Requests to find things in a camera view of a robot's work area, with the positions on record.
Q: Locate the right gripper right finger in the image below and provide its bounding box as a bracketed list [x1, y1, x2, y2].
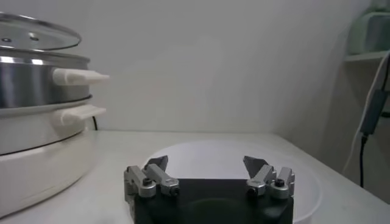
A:
[243, 156, 296, 200]

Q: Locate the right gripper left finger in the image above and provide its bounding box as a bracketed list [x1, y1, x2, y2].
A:
[123, 155, 180, 214]

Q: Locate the round glass pot lid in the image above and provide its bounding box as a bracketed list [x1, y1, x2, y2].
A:
[0, 12, 82, 52]

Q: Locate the large white round plate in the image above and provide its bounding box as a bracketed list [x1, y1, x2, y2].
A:
[142, 139, 323, 223]

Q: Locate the white electric cooking pot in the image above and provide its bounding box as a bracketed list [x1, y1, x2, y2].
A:
[0, 94, 107, 219]

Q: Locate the pale green appliance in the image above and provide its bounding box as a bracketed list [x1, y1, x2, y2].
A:
[347, 0, 390, 56]

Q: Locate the white hanging cable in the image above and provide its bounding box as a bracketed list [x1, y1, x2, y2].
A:
[341, 50, 390, 176]

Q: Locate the black power adapter cable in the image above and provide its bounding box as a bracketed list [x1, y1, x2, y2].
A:
[359, 54, 390, 189]

